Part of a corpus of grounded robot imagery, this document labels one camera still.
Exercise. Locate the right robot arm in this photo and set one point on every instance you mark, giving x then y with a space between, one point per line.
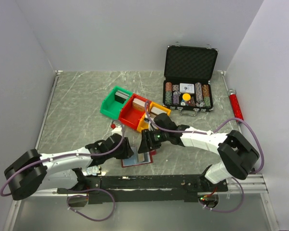
238 156

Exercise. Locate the gold striped credit card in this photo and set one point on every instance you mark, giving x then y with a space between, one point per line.
140 158

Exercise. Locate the cartoon sticker tag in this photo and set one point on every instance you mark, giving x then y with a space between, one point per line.
93 171

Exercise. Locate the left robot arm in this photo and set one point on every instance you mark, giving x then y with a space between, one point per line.
33 171

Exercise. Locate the red glitter tube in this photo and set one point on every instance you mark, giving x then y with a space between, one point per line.
235 105

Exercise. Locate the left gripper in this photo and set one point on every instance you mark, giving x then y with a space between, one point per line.
127 152

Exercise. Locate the white playing card deck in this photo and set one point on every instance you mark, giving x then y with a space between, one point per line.
187 88

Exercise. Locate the black poker chip case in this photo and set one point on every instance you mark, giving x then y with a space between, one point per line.
194 65

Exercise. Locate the red plastic bin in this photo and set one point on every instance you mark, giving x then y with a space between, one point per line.
130 117

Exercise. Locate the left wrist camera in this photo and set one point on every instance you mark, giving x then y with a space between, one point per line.
116 128

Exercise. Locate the cards in red bin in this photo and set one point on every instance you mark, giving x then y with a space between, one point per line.
138 105

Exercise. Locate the yellow plastic bin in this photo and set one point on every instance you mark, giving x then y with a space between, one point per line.
144 121

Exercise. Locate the green plastic bin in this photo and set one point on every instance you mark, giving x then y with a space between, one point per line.
110 107

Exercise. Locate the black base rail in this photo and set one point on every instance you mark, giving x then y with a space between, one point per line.
143 188

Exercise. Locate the yellow dealer chip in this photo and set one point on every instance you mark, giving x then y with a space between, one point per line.
186 97

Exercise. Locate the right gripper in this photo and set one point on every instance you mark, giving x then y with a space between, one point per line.
146 145

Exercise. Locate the cards in green bin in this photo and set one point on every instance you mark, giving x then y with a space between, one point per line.
121 96

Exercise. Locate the red leather card holder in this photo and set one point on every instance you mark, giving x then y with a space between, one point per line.
132 161

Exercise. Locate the cards in yellow bin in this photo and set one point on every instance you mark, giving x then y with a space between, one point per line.
157 111

